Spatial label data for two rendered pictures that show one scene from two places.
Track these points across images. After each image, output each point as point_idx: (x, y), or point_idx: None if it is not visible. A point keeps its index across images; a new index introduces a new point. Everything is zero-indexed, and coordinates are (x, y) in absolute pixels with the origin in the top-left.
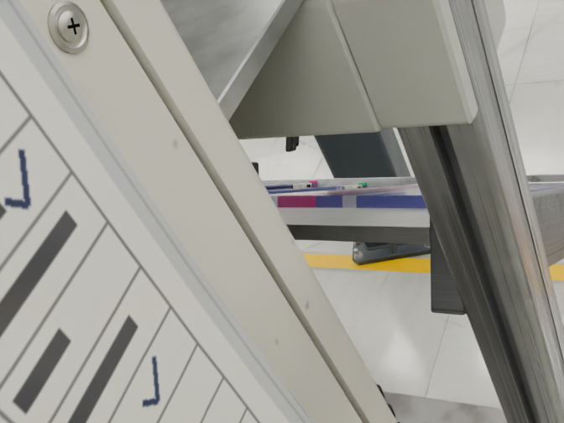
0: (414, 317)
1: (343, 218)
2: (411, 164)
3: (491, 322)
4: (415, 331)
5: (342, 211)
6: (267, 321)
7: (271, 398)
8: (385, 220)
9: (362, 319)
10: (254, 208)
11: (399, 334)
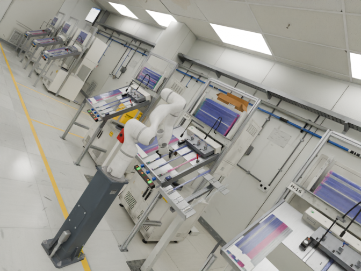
0: (92, 236)
1: (181, 130)
2: (185, 121)
3: None
4: (96, 235)
5: (177, 135)
6: None
7: None
8: (180, 129)
9: (100, 249)
10: None
11: (99, 239)
